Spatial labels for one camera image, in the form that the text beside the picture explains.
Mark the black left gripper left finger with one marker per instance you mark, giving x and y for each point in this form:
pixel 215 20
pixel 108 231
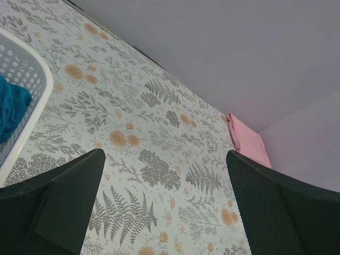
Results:
pixel 49 213

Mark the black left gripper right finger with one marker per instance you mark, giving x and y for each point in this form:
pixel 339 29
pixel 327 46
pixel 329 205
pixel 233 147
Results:
pixel 280 214

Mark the teal blue t shirt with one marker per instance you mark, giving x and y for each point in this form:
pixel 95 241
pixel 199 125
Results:
pixel 15 101

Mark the floral patterned table mat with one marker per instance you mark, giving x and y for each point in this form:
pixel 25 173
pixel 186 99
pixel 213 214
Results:
pixel 165 188

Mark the white perforated plastic basket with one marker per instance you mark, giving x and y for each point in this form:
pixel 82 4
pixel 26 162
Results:
pixel 23 66

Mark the folded pink t shirt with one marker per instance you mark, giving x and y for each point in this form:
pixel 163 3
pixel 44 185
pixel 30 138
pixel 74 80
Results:
pixel 247 142

